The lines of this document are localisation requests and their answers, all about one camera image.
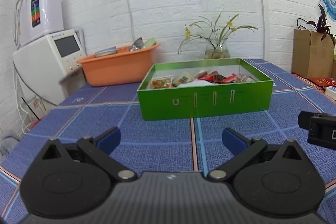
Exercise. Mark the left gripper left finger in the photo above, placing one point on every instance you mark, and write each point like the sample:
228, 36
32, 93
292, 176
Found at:
97, 151

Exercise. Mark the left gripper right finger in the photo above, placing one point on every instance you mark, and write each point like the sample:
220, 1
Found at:
244, 151

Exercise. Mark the red striped snack packet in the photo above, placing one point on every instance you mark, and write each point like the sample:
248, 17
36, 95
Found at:
216, 78

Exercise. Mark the white plastic snack bag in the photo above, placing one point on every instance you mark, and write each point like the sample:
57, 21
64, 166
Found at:
195, 83

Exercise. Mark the red booklet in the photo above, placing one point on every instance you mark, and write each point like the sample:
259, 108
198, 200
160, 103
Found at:
324, 82

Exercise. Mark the blue checked tablecloth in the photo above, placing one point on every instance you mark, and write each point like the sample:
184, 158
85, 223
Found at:
172, 145

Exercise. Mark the green cardboard snack box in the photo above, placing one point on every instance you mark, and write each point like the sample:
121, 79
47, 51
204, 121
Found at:
251, 91

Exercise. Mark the brown paper bag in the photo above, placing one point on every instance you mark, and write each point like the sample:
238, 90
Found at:
312, 56

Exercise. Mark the orange plastic basin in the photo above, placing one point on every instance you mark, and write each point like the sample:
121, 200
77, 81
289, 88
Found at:
123, 67

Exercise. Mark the yellow orange snack packet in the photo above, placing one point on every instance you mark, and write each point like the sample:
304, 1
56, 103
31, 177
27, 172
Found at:
162, 82

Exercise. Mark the white water dispenser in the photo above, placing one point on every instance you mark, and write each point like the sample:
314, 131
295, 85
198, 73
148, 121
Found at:
48, 68

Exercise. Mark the stacked bowls with lid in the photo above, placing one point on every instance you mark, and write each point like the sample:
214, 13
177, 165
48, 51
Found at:
107, 51

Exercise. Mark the glass vase with plant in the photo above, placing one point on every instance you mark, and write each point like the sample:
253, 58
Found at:
214, 34

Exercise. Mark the stainless steel plate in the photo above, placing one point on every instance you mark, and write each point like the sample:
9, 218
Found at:
137, 45

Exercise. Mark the pale green plate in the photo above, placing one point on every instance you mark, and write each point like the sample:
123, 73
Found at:
149, 43

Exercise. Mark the white water purifier unit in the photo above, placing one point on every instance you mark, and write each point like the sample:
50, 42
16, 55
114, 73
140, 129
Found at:
38, 18

